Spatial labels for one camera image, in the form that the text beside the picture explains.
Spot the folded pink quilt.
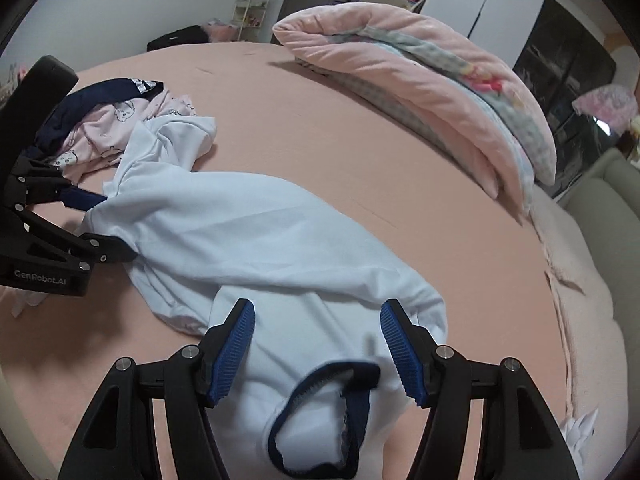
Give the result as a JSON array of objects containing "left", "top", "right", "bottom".
[{"left": 271, "top": 1, "right": 557, "bottom": 218}]

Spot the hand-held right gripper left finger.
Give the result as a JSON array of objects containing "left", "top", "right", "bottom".
[{"left": 64, "top": 298, "right": 257, "bottom": 480}]

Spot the white shirt with navy trim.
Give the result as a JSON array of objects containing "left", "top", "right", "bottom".
[{"left": 82, "top": 114, "right": 449, "bottom": 480}]

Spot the black backpack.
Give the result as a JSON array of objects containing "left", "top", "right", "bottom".
[{"left": 146, "top": 25, "right": 211, "bottom": 52}]

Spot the pink bed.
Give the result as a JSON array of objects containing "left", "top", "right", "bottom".
[{"left": 0, "top": 42, "right": 576, "bottom": 480}]

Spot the dark glass cabinet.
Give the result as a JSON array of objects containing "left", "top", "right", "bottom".
[{"left": 512, "top": 0, "right": 618, "bottom": 111}]

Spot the white wardrobe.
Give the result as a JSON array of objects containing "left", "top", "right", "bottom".
[{"left": 420, "top": 0, "right": 546, "bottom": 68}]

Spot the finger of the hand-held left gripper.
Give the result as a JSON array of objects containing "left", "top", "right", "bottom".
[
  {"left": 7, "top": 157, "right": 108, "bottom": 212},
  {"left": 20, "top": 210, "right": 139, "bottom": 267}
]

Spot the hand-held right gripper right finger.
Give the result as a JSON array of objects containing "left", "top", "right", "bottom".
[{"left": 380, "top": 298, "right": 581, "bottom": 480}]

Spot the pink printed pajama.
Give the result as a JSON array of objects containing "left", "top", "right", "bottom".
[{"left": 50, "top": 91, "right": 198, "bottom": 181}]

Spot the pink bag pile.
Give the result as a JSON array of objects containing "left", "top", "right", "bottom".
[{"left": 202, "top": 19, "right": 240, "bottom": 43}]

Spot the grey-green padded headboard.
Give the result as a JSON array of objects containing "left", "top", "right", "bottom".
[{"left": 562, "top": 147, "right": 640, "bottom": 261}]

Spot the white shelf rack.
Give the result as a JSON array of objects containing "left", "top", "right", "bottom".
[{"left": 231, "top": 0, "right": 273, "bottom": 42}]

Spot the navy pleated skirt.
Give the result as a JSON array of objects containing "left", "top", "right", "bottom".
[{"left": 27, "top": 77, "right": 166, "bottom": 161}]

